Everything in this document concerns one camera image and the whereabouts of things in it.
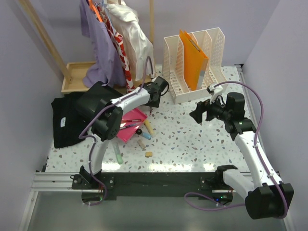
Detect purple hanging shirt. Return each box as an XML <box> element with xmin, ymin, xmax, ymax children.
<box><xmin>79</xmin><ymin>0</ymin><xmax>126</xmax><ymax>88</ymax></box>

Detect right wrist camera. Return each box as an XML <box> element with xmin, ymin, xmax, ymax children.
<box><xmin>206</xmin><ymin>83</ymin><xmax>224</xmax><ymax>97</ymax></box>

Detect orange clothes hanger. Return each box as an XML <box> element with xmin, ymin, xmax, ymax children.
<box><xmin>88</xmin><ymin>0</ymin><xmax>105</xmax><ymax>23</ymax></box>

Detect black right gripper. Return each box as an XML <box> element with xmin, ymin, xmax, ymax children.
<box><xmin>189</xmin><ymin>92</ymin><xmax>231</xmax><ymax>124</ymax></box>

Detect pink top drawer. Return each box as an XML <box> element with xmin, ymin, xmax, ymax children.
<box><xmin>117</xmin><ymin>108</ymin><xmax>148</xmax><ymax>142</ymax></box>

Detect blue pen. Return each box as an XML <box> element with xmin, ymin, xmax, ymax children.
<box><xmin>120</xmin><ymin>122</ymin><xmax>142</xmax><ymax>130</ymax></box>

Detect small tan eraser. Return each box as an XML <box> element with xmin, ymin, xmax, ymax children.
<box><xmin>145</xmin><ymin>152</ymin><xmax>153</xmax><ymax>158</ymax></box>

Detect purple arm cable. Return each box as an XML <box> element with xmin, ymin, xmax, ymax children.
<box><xmin>183</xmin><ymin>80</ymin><xmax>288</xmax><ymax>219</ymax></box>
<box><xmin>78</xmin><ymin>56</ymin><xmax>155</xmax><ymax>207</ymax></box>

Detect cream plastic file organizer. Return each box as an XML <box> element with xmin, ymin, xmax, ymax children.
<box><xmin>162</xmin><ymin>27</ymin><xmax>226</xmax><ymax>104</ymax></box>

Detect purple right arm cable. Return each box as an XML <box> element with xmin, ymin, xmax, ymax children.
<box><xmin>183</xmin><ymin>80</ymin><xmax>288</xmax><ymax>219</ymax></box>

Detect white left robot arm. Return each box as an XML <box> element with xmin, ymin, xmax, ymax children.
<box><xmin>76</xmin><ymin>77</ymin><xmax>169</xmax><ymax>189</ymax></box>

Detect white hanging garment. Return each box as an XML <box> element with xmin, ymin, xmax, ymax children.
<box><xmin>105</xmin><ymin>3</ymin><xmax>154</xmax><ymax>81</ymax></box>

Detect black cloth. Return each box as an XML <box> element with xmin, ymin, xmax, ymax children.
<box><xmin>51</xmin><ymin>92</ymin><xmax>87</xmax><ymax>148</ymax></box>

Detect orange red pen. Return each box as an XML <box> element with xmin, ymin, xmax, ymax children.
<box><xmin>121</xmin><ymin>119</ymin><xmax>142</xmax><ymax>123</ymax></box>

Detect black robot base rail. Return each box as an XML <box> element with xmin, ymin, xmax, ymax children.
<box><xmin>70</xmin><ymin>172</ymin><xmax>233</xmax><ymax>205</ymax></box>

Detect wooden clothes rack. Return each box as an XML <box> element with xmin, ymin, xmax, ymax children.
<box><xmin>18</xmin><ymin>0</ymin><xmax>158</xmax><ymax>95</ymax></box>

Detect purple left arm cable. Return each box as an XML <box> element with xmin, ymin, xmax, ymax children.
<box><xmin>78</xmin><ymin>56</ymin><xmax>155</xmax><ymax>207</ymax></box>

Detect clear lead case blue cap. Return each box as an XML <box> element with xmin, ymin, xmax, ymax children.
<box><xmin>141</xmin><ymin>132</ymin><xmax>152</xmax><ymax>140</ymax></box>

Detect red poppy print garment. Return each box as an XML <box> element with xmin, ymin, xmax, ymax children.
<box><xmin>96</xmin><ymin>3</ymin><xmax>135</xmax><ymax>93</ymax></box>

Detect orange clip folder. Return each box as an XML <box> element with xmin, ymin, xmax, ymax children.
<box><xmin>179</xmin><ymin>30</ymin><xmax>209</xmax><ymax>91</ymax></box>

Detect aluminium frame rail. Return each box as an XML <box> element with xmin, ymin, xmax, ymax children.
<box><xmin>234</xmin><ymin>63</ymin><xmax>296</xmax><ymax>231</ymax></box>

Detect green clear highlighter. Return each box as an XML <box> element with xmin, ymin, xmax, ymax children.
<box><xmin>113</xmin><ymin>142</ymin><xmax>123</xmax><ymax>165</ymax></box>

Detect beige worn eraser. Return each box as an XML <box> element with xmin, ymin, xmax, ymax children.
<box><xmin>137</xmin><ymin>140</ymin><xmax>146</xmax><ymax>151</ymax></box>

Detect yellow highlighter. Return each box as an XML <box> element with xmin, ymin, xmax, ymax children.
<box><xmin>144</xmin><ymin>119</ymin><xmax>155</xmax><ymax>137</ymax></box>

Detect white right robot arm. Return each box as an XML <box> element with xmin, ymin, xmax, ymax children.
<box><xmin>190</xmin><ymin>92</ymin><xmax>294</xmax><ymax>219</ymax></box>

